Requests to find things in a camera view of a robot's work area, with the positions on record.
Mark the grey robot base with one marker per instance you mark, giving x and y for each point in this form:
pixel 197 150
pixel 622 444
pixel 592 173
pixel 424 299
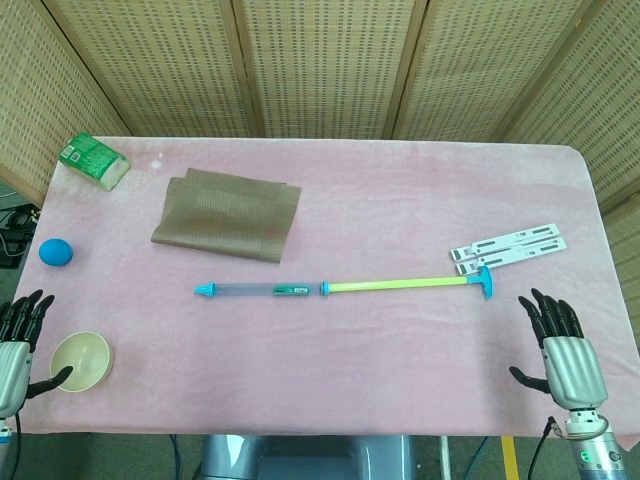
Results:
pixel 300 457

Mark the green tissue pack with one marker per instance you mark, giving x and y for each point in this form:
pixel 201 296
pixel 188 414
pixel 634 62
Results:
pixel 92 160

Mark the bamboo folding screen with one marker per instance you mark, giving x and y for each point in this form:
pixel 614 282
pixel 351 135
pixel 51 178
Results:
pixel 325 65

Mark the white folding stand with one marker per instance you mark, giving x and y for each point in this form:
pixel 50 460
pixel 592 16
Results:
pixel 510 245

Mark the beige bowl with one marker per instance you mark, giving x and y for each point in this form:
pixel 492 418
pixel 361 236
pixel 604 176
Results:
pixel 87 357

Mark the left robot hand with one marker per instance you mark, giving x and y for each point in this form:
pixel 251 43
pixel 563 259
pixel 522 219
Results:
pixel 15 360

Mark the blue ball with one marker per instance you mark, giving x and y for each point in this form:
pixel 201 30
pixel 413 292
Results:
pixel 56 253

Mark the white table leg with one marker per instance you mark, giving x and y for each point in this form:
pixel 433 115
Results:
pixel 443 457

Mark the brown folded cloth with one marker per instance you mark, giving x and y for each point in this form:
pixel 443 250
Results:
pixel 225 220

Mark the pink tablecloth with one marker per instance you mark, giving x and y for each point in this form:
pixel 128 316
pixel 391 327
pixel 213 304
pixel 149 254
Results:
pixel 350 350

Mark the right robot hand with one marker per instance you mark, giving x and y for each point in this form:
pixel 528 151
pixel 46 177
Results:
pixel 572 370

